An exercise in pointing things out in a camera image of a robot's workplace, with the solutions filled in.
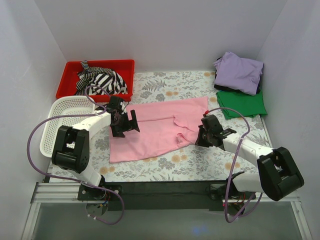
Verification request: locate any white plastic basket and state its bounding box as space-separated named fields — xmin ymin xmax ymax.
xmin=39 ymin=96 xmax=95 ymax=158

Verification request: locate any folded purple shirt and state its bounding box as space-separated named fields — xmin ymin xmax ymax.
xmin=213 ymin=51 xmax=264 ymax=96

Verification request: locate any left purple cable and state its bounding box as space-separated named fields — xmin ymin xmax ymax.
xmin=26 ymin=84 xmax=125 ymax=225

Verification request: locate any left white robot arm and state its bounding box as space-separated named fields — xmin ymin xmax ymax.
xmin=51 ymin=96 xmax=140 ymax=200

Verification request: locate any aluminium rail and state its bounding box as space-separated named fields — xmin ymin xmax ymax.
xmin=31 ymin=181 xmax=301 ymax=203

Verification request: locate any pink t shirt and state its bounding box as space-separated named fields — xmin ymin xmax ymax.
xmin=109 ymin=96 xmax=209 ymax=164

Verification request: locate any red plastic bin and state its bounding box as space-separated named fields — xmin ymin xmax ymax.
xmin=56 ymin=59 xmax=135 ymax=103

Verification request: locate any black white striped shirt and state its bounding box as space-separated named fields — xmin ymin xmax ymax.
xmin=75 ymin=60 xmax=128 ymax=96

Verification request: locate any folded green shirt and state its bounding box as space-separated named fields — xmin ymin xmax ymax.
xmin=216 ymin=91 xmax=268 ymax=120

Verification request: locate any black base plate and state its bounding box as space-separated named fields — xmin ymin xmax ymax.
xmin=76 ymin=180 xmax=257 ymax=212

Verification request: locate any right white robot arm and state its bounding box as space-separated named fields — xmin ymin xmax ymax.
xmin=195 ymin=115 xmax=305 ymax=201

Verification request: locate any floral table mat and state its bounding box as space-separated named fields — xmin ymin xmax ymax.
xmin=49 ymin=70 xmax=281 ymax=182

